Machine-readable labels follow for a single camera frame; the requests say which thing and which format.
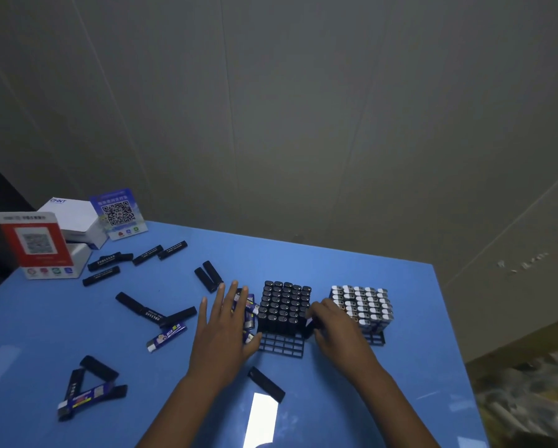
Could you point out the person's left hand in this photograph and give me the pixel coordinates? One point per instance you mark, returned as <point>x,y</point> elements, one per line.
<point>220,345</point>

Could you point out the blue code sign stand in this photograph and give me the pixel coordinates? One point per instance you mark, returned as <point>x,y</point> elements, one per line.
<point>118,213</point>

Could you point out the black white-printed lighter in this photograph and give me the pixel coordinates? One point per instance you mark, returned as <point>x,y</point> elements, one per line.
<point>309,329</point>

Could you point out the person's left forearm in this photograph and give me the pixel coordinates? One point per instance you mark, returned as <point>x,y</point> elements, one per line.
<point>176,415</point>

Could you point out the red code sign stand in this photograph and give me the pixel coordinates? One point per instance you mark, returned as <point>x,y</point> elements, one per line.
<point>36,242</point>

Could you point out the pile of mixed lighters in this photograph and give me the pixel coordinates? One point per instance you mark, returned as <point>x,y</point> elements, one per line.
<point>167,337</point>

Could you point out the black slim lighter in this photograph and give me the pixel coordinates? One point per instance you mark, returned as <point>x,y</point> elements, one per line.
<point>266,384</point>

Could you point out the row of black lighters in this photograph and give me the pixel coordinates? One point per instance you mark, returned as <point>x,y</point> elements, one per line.
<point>283,305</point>

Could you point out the white cardboard box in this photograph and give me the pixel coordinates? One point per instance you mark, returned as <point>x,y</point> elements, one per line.
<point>73,216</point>

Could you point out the black grid tray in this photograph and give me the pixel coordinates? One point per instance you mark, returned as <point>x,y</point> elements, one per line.
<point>377,340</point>
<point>281,347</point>

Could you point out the person's right hand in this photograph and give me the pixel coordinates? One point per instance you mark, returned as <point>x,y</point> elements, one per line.
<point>344,342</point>

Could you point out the row of blue lighters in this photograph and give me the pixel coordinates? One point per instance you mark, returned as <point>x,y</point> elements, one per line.
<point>365,305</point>

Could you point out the crumpled clear plastic bags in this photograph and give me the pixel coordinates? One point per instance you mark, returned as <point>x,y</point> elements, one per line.
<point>526,405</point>

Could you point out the person's right forearm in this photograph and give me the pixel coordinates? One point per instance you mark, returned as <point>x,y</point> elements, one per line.
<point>400,415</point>

